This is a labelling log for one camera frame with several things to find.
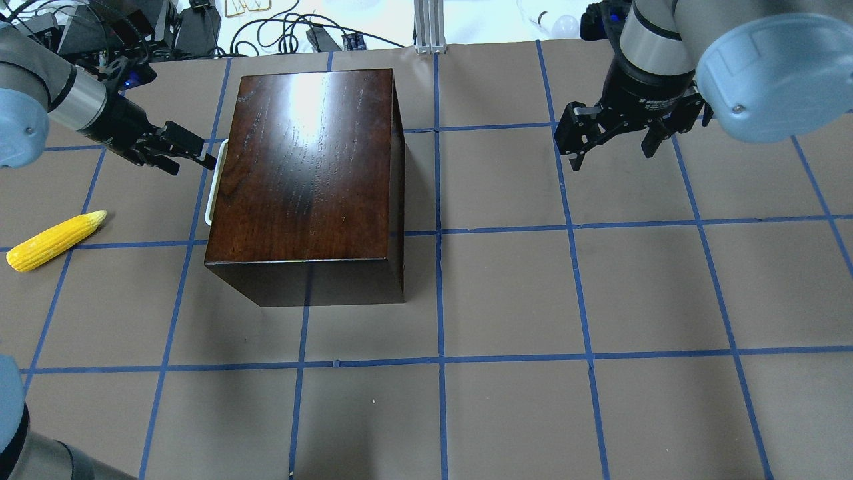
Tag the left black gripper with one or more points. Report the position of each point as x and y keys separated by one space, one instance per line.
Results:
x=117 y=124

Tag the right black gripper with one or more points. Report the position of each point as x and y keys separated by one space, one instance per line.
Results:
x=645 y=90

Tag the wooden drawer with white handle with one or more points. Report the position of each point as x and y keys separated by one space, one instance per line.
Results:
x=215 y=182

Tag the yellow corn cob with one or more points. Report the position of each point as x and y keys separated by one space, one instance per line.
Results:
x=47 y=245

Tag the dark wooden drawer box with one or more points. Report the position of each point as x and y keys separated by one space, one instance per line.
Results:
x=310 y=201

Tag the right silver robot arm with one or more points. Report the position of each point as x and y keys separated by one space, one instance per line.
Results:
x=765 y=70

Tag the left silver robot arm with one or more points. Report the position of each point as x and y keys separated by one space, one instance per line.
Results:
x=39 y=87

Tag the white light bulb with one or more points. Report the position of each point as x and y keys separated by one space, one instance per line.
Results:
x=559 y=25

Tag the black power adapter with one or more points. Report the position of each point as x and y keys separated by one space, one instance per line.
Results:
x=321 y=40

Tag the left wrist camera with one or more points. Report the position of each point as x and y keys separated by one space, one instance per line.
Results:
x=126 y=73

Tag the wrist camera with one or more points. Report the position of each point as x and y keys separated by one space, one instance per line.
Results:
x=604 y=20
x=126 y=73

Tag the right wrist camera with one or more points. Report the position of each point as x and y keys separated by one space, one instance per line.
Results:
x=604 y=20

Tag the gold wire rack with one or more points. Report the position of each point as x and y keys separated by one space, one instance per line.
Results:
x=234 y=8

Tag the aluminium frame post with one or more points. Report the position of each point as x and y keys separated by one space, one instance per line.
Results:
x=429 y=26

